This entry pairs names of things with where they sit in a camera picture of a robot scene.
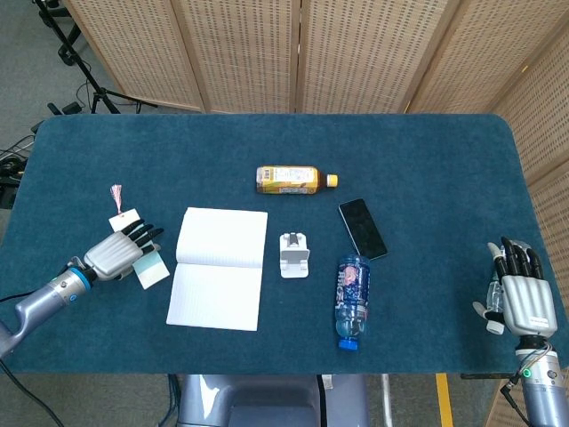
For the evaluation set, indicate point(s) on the clear green label water bottle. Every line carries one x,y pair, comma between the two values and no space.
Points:
494,295

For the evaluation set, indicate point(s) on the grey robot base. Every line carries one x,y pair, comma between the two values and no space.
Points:
266,400

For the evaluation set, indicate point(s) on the teal carpet table cover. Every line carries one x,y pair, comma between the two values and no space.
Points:
400,155

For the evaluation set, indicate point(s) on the blue cream bookmark with tassel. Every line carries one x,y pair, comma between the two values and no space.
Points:
153,272

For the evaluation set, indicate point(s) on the black smartphone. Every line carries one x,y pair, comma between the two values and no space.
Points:
362,227

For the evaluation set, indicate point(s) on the yellow label tea bottle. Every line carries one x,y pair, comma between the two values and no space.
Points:
289,180

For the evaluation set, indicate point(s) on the black tripod stand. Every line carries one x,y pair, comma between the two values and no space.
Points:
100,93

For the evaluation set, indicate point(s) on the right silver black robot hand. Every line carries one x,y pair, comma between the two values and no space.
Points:
529,302

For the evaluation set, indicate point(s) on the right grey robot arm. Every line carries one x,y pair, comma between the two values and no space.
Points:
542,391

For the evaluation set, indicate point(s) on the open white lined notebook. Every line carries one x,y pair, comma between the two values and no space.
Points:
218,289

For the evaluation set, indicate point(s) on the woven wooden folding screen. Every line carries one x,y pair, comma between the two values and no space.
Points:
244,53

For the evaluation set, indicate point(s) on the white folding phone stand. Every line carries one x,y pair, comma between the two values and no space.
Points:
293,267

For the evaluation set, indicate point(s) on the blue label plastic bottle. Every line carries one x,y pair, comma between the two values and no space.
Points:
351,293

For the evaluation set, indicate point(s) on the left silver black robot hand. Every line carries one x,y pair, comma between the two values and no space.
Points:
111,255

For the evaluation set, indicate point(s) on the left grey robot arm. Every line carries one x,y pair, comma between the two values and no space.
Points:
40,302

